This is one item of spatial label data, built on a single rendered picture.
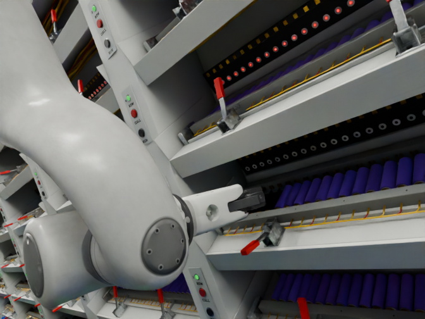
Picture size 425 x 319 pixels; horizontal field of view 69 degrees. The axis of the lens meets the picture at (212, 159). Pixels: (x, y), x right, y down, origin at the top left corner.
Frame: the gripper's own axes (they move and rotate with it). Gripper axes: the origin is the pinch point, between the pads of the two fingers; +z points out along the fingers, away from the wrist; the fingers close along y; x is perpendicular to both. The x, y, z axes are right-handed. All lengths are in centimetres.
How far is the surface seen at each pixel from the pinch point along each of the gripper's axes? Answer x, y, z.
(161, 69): -27.0, 9.0, -3.3
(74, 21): -49, 30, -8
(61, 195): -16, 85, 0
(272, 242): 7.5, -2.1, 1.3
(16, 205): -23, 155, 1
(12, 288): 25, 225, 6
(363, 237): 8.1, -15.9, 2.1
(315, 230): 6.9, -8.3, 4.2
